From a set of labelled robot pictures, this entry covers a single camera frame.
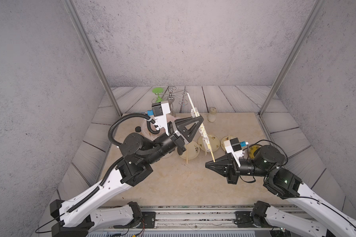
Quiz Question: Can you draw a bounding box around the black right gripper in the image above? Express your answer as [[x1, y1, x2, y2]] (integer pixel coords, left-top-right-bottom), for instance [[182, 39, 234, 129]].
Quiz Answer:
[[208, 150, 272, 185]]

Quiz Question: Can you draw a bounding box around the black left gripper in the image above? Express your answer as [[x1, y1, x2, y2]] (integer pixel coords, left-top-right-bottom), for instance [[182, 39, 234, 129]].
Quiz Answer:
[[143, 118, 201, 167]]

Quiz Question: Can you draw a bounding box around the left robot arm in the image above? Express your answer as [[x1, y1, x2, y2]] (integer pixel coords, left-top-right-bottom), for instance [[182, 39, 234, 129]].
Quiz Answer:
[[50, 113, 204, 237]]

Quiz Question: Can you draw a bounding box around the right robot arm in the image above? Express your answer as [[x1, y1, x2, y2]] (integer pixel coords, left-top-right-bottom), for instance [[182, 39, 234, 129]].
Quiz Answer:
[[205, 145, 356, 237]]

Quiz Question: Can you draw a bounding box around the cream plate with dark patch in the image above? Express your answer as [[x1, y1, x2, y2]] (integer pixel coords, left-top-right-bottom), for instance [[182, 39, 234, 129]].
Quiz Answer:
[[180, 141, 200, 160]]

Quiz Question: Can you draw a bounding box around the cream plate with characters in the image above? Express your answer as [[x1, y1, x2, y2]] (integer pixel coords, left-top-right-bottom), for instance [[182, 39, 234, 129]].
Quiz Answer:
[[221, 135, 235, 151], [197, 134, 221, 153]]

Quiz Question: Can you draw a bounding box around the white shaker bottle beige cap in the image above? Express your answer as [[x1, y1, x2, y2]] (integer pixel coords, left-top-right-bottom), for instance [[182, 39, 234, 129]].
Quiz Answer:
[[207, 107, 217, 123]]

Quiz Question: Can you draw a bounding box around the yellow plate brown rim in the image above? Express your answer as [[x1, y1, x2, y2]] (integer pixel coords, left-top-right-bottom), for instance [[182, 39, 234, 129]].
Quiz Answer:
[[248, 144, 262, 159]]

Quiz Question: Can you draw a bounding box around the chrome cup holder stand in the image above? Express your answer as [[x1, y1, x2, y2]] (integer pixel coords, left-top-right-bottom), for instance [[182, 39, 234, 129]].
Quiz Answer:
[[162, 86, 188, 106]]

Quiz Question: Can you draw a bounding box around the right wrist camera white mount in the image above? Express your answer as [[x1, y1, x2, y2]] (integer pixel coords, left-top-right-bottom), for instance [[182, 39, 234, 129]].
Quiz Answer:
[[224, 138, 249, 168]]

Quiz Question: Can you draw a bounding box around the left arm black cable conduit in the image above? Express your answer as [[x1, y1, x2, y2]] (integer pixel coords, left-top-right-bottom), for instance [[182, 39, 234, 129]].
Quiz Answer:
[[107, 112, 161, 147]]

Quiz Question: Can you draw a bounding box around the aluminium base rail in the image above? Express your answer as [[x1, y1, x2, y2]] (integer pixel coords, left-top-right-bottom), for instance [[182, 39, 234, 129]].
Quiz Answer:
[[85, 205, 312, 237]]

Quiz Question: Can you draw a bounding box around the right aluminium frame post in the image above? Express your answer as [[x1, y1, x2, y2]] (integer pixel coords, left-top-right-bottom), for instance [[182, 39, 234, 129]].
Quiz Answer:
[[258, 0, 326, 118]]

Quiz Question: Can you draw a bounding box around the aluminium frame post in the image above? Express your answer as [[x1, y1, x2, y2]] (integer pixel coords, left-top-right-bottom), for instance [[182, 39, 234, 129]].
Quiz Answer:
[[62, 0, 122, 116], [258, 0, 326, 118]]

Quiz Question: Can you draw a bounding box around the left aluminium frame post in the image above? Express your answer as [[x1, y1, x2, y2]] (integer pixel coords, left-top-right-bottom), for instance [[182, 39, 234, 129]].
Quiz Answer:
[[62, 0, 122, 116]]

